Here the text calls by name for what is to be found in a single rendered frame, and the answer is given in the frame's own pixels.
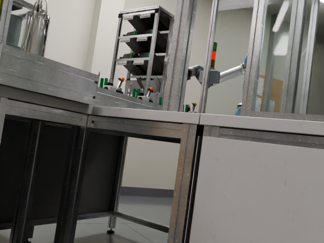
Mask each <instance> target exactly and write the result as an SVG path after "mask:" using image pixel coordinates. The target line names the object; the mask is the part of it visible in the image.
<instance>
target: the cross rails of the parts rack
mask: <svg viewBox="0 0 324 243"><path fill-rule="evenodd" d="M146 13H151V14H152V13H155V10H152V11H145V12H138V13H128V14H122V15H121V16H122V17H124V16H129V15H134V16H135V15H140V14H146ZM159 32H160V33H161V34H164V33H168V32H169V31H168V30H167V31H159ZM145 36H148V37H152V34H142V35H131V36H121V37H118V39H123V38H137V37H145ZM156 55H157V56H163V55H165V53H158V54H156ZM134 60H149V58H147V57H145V58H122V59H115V61H134ZM139 77H141V78H146V77H147V76H129V78H139ZM156 77H158V78H162V76H151V78H156Z"/></svg>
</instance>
